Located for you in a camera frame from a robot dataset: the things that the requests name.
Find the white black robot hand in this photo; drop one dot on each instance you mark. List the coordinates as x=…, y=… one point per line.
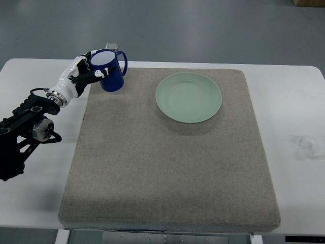
x=86, y=69

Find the blue mug white inside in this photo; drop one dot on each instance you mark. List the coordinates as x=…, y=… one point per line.
x=110, y=75

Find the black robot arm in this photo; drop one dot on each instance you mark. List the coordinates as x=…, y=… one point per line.
x=25, y=130

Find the green plate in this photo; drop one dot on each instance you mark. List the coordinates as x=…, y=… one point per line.
x=188, y=97

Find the beige felt mat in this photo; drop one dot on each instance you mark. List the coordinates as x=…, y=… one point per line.
x=136, y=169

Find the brown cardboard box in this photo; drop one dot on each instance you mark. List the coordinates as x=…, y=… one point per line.
x=309, y=3

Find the black control panel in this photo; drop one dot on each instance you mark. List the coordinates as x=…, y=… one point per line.
x=305, y=239

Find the metal table frame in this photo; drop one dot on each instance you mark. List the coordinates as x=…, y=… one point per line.
x=128, y=237

